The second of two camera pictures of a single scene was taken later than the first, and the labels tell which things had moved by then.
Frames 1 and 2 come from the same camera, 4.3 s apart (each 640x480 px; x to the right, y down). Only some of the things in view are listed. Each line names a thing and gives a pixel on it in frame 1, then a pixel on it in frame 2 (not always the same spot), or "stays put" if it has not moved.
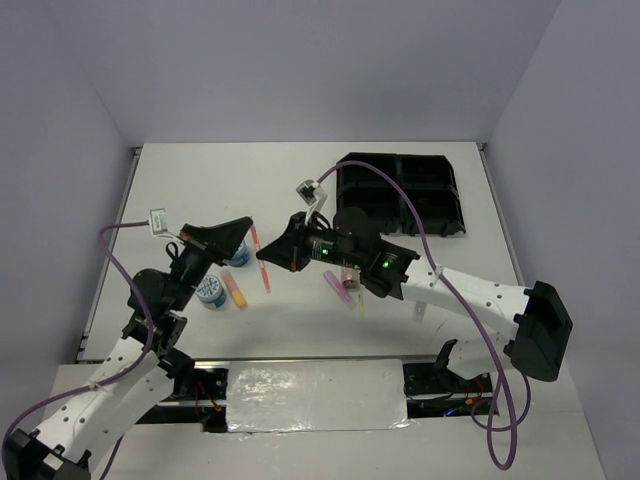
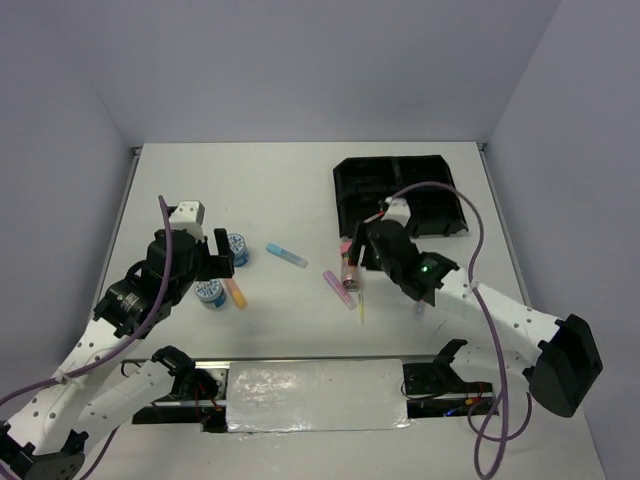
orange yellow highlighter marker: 235,290 stays put
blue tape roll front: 210,291 stays put
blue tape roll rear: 241,256 stays put
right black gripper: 290,248 -> 361,237
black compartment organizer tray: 429,179 stays put
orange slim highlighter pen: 258,247 -> 380,213
